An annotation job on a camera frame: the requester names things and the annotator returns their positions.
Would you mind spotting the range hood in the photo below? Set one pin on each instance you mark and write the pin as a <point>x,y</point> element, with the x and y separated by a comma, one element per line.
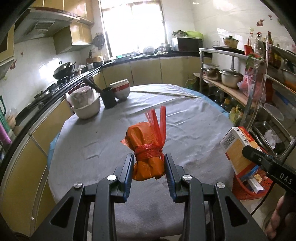
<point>39,22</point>

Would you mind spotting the microwave oven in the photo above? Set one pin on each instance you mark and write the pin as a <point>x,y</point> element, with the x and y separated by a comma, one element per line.
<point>186,44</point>

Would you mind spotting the black chopstick holder cup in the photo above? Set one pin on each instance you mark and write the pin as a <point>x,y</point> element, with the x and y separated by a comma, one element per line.
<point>106,94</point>

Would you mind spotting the metal storage rack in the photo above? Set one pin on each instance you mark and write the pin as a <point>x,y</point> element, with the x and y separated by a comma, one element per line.
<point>265,98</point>

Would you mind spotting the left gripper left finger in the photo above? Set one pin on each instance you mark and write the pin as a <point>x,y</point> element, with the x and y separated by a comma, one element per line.
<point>69,218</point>

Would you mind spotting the green thermos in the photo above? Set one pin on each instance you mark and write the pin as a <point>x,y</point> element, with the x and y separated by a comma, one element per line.
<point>2,115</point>

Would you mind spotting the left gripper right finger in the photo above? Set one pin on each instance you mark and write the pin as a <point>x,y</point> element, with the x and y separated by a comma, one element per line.
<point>211,212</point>

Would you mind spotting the gas stove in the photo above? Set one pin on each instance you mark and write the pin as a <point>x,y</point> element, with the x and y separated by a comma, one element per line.
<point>44,96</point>

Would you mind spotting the right hand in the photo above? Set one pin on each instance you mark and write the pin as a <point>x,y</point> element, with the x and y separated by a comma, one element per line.
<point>283,215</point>

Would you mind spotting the purple thermos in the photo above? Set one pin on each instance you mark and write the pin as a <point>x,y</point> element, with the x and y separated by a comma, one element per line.
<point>5,140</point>

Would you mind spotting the steel pot on rack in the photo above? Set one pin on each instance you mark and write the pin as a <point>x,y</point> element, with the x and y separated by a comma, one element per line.
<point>230,78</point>

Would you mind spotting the orange wrapper bundle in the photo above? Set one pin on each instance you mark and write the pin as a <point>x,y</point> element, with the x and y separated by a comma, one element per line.
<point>146,140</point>

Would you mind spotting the black wok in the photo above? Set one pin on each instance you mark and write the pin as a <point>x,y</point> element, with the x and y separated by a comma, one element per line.
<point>64,70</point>

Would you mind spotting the orange cardboard box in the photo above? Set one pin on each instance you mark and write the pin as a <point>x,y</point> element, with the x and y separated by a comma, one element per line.
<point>232,145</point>

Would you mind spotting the white pot with bag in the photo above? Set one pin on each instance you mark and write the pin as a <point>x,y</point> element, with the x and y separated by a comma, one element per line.
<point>84,101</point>

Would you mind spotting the grey tablecloth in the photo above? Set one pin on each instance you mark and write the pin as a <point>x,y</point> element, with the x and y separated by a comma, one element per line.
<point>89,150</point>

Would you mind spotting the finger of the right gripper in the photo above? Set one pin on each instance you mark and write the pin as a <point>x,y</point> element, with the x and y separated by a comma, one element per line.
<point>265,161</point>

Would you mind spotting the red plastic trash basket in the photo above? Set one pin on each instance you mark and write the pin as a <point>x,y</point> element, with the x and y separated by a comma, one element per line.
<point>255,185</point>

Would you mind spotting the stacked red white bowls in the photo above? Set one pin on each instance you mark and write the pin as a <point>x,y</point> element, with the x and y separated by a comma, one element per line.
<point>121,89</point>

